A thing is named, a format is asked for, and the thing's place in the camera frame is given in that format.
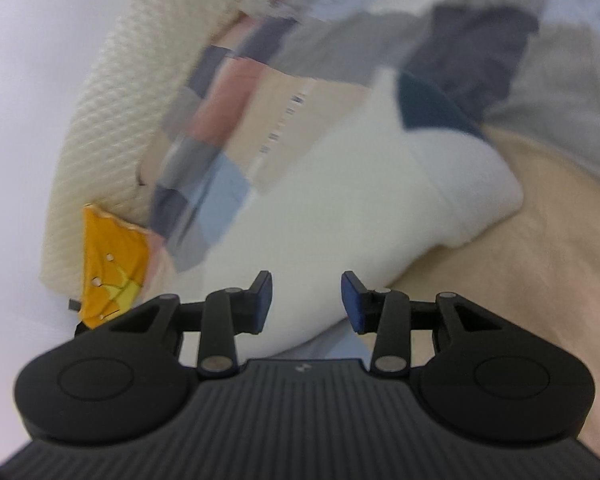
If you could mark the yellow crown print pillow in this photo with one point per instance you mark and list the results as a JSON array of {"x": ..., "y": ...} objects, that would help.
[{"x": 110, "y": 240}]

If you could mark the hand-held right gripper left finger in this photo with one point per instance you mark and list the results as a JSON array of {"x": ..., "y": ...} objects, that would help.
[{"x": 262, "y": 305}]

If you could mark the checkered patchwork quilt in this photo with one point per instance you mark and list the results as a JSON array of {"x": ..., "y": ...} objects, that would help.
[{"x": 555, "y": 220}]

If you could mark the white sweater with dark stripes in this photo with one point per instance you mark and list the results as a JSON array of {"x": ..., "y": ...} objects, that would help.
[{"x": 340, "y": 200}]

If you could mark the cream quilted headboard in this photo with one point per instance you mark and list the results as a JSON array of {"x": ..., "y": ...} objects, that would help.
[{"x": 115, "y": 110}]

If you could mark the dark wall outlet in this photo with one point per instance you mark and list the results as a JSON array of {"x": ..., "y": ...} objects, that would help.
[{"x": 75, "y": 305}]

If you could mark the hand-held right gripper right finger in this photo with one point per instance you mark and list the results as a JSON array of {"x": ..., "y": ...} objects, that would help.
[{"x": 354, "y": 305}]

